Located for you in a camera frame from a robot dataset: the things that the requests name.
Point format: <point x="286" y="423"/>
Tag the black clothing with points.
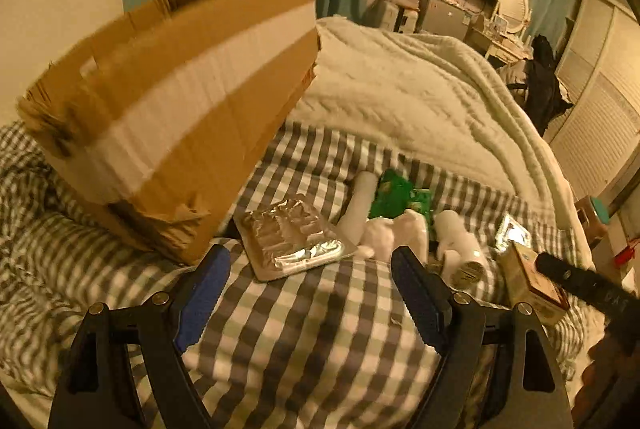
<point x="542" y="79"/>

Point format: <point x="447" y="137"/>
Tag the short white appliance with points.
<point x="409" y="20"/>

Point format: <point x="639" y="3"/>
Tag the green packet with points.
<point x="390" y="199"/>

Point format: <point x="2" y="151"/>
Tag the white dressing table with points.
<point x="500" y="49"/>

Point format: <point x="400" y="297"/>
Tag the red orange object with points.
<point x="627" y="254"/>

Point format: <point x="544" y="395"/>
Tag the tall white appliance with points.
<point x="390" y="15"/>

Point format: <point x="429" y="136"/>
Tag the teal topped stool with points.
<point x="597" y="209"/>

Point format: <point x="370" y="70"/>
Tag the grey small fridge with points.
<point x="445" y="16"/>

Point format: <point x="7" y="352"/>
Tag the person's right forearm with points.
<point x="615" y="389"/>

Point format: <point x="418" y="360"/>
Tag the white lumpy object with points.
<point x="387" y="234"/>

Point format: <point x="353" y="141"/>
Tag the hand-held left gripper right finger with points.
<point x="420" y="304"/>

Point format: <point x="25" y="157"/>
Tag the cardboard box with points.
<point x="175" y="84"/>

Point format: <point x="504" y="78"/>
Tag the silver blister pack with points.
<point x="285" y="229"/>

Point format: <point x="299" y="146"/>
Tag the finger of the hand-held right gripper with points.
<point x="567" y="274"/>

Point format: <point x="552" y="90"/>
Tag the cream knitted blanket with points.
<point x="400" y="84"/>

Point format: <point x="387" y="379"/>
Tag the small brown carton box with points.
<point x="525" y="279"/>

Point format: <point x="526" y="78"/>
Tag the grey checked bed sheet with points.
<point x="310" y="334"/>

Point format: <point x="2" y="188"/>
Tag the white bottle with round cap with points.
<point x="457" y="244"/>

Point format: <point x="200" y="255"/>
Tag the oval white mirror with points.
<point x="512" y="9"/>

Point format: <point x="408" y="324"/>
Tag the white wardrobe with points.
<point x="600" y="109"/>

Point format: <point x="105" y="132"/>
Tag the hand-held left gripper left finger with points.
<point x="205" y="296"/>

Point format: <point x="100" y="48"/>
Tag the small shiny foil sachet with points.
<point x="514" y="231"/>

